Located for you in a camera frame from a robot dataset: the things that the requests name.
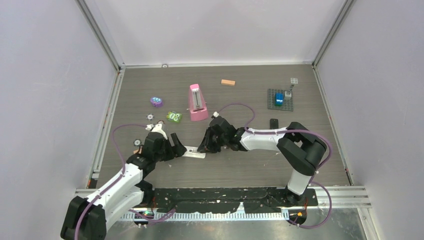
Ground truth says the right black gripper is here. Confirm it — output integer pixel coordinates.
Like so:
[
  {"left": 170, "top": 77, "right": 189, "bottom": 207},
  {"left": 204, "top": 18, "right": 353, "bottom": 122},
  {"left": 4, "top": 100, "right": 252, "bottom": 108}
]
[{"left": 197, "top": 127, "right": 228, "bottom": 154}]

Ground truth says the white remote control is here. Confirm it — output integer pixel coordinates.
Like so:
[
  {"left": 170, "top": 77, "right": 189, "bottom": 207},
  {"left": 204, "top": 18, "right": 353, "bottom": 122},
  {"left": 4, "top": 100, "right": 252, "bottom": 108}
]
[{"left": 182, "top": 146, "right": 206, "bottom": 159}]

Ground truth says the black bar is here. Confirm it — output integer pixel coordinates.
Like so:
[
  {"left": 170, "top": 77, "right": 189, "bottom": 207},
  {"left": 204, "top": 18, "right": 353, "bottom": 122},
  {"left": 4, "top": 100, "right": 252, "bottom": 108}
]
[{"left": 269, "top": 118, "right": 279, "bottom": 130}]

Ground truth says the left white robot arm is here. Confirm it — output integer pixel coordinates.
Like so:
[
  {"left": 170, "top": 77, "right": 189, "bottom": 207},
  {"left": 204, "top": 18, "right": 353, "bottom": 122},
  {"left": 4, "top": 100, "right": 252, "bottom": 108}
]
[{"left": 60, "top": 131, "right": 187, "bottom": 240}]

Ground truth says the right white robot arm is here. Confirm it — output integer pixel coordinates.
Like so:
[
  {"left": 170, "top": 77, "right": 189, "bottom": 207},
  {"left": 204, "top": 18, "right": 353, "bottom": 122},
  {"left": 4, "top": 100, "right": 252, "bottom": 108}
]
[{"left": 197, "top": 116, "right": 329, "bottom": 205}]

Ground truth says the green monster toy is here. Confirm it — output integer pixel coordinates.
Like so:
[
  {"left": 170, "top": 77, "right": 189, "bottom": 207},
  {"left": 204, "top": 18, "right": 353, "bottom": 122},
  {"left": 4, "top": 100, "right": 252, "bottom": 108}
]
[{"left": 166, "top": 111, "right": 183, "bottom": 123}]

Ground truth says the pink metronome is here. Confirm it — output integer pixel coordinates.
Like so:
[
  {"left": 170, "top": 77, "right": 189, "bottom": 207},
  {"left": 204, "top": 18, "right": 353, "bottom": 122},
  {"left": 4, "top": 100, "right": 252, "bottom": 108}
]
[{"left": 188, "top": 84, "right": 209, "bottom": 122}]

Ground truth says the small round gear toy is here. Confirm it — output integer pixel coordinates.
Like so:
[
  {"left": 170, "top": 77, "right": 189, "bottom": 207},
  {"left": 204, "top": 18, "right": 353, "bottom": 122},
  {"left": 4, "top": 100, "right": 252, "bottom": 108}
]
[{"left": 133, "top": 139, "right": 142, "bottom": 147}]

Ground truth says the purple round toy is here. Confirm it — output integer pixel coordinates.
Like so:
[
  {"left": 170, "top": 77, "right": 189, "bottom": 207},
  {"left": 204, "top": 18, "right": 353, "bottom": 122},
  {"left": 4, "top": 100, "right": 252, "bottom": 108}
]
[{"left": 150, "top": 96, "right": 164, "bottom": 108}]

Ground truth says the wooden block far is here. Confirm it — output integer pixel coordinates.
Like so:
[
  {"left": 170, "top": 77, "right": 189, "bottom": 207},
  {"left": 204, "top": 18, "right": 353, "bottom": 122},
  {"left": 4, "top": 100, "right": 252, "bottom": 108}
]
[{"left": 220, "top": 79, "right": 236, "bottom": 87}]

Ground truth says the grey lego baseplate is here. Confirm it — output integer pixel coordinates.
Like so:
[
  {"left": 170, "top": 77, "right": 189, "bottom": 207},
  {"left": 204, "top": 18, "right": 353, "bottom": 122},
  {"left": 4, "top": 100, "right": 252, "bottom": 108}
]
[{"left": 267, "top": 88, "right": 294, "bottom": 112}]

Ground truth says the blue lego brick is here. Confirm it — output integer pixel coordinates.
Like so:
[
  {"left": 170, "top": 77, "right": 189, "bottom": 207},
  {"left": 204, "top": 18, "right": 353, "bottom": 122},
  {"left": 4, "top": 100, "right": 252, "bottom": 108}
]
[{"left": 274, "top": 92, "right": 284, "bottom": 107}]

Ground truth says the grey lego tower piece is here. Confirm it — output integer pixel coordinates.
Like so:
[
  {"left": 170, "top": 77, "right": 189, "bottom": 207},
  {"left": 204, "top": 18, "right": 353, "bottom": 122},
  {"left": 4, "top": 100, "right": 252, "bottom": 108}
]
[{"left": 284, "top": 84, "right": 295, "bottom": 101}]

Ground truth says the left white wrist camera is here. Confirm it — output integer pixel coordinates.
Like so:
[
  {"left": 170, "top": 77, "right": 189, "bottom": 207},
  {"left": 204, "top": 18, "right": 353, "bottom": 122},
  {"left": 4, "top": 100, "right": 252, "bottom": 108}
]
[{"left": 151, "top": 121, "right": 168, "bottom": 140}]

